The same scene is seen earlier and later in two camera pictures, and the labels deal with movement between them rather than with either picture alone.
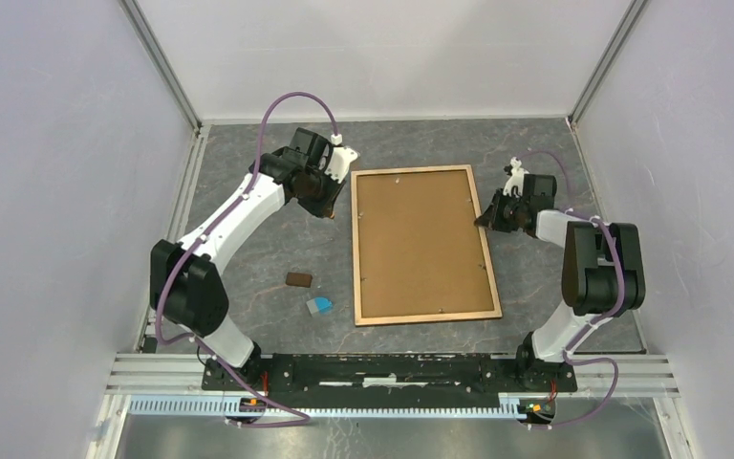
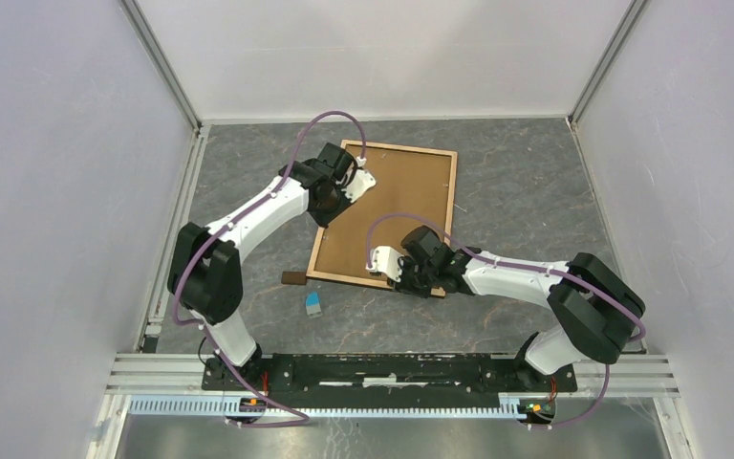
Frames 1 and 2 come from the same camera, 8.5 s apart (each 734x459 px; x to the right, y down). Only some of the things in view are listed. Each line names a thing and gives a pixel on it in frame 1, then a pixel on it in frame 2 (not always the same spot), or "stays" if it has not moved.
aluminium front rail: [594, 374] stays
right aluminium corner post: [636, 9] stays
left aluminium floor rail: [148, 340] stays
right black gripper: [490, 218] → [404, 284]
